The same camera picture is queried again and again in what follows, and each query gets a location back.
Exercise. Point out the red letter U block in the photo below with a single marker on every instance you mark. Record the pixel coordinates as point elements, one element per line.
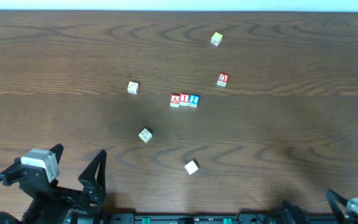
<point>222,79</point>

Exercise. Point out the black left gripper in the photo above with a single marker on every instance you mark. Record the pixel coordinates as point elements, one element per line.
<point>68,193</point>

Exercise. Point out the plain wooden block lower centre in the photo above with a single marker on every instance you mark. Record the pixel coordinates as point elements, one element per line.
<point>191,167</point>

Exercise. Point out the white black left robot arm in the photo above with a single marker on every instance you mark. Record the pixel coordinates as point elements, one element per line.
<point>37,172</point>

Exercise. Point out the wooden block with black side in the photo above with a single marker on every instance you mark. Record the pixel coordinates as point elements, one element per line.
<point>146,135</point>

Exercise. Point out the yellow top wooden block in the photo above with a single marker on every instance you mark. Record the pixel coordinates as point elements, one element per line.
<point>216,38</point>

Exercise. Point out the red letter A block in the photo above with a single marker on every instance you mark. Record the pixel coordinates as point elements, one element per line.
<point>175,101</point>

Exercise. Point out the plain wooden block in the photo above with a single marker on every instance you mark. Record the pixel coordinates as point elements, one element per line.
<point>191,167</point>
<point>133,88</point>

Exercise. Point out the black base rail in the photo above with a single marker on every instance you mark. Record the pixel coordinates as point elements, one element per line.
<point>242,218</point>

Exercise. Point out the blue number 2 block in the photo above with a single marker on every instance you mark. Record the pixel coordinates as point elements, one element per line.
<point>193,101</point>

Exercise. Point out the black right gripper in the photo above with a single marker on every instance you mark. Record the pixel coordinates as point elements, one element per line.
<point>334,202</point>

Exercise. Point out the red letter I block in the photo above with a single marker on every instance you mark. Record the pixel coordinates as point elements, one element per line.
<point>184,99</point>

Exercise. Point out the plain wooden block upper left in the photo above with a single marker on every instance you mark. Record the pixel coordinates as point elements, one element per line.
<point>133,88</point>

